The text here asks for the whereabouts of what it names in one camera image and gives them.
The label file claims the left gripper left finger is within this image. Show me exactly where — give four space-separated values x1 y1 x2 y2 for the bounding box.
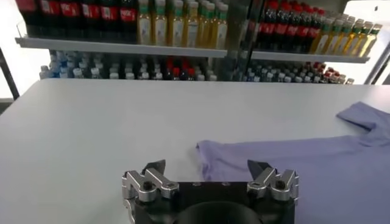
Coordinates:
121 159 180 203

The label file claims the purple t-shirt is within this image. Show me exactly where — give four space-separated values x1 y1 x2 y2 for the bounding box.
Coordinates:
194 101 390 224

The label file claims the grey metal shelf rack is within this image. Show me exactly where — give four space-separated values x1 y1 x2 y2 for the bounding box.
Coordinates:
240 0 390 85
15 0 244 82

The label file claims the black slanted pole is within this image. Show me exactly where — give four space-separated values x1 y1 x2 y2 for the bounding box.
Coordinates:
0 48 21 100

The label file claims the yellow juice bottle white cap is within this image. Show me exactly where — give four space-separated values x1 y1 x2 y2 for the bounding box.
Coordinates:
136 0 152 46
350 21 374 57
322 19 341 55
359 23 383 58
167 0 183 47
152 0 168 46
199 1 214 49
213 2 229 50
182 0 199 48
342 19 363 57
333 21 351 56
310 18 332 55

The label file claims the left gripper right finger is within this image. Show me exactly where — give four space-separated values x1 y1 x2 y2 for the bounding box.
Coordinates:
246 159 300 203

